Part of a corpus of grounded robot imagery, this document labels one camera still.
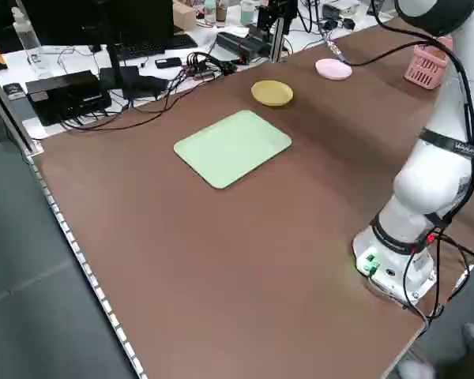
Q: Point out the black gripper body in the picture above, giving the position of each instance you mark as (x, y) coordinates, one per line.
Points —
(284, 8)

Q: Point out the green rectangular tray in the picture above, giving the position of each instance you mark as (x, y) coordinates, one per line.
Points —
(233, 148)

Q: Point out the small pink slotted basket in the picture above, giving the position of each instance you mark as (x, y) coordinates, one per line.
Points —
(422, 71)

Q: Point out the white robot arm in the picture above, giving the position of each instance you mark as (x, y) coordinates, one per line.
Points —
(422, 189)

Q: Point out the white round plate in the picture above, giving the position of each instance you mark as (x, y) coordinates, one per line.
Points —
(333, 69)

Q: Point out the yellow round plate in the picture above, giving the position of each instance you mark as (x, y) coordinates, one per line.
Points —
(271, 92)

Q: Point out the teal cup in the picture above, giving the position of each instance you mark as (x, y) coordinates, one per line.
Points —
(247, 13)

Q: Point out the black power supply unit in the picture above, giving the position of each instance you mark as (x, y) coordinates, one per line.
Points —
(237, 43)

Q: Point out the clear drink bottle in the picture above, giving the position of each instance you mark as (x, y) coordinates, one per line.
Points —
(209, 13)

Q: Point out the brown cardboard box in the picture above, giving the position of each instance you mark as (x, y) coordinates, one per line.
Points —
(185, 16)

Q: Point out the black smartphone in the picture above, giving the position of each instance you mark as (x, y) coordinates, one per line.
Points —
(168, 62)

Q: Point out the black keyboard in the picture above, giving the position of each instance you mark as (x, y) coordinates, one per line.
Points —
(154, 47)

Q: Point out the black monitor stand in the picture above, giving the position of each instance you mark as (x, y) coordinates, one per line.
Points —
(114, 71)

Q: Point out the black computer monitor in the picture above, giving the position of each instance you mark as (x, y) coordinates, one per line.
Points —
(102, 19)

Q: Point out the black equipment box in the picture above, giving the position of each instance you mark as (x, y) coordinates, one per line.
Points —
(63, 94)

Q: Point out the clear plastic bottle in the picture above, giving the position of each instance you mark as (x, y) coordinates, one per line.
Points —
(27, 39)

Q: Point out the small black box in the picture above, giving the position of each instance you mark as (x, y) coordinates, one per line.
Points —
(14, 91)

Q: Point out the aluminium camera post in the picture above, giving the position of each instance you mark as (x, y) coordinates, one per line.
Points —
(278, 47)

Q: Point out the aluminium corner post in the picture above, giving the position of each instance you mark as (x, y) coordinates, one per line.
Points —
(12, 114)

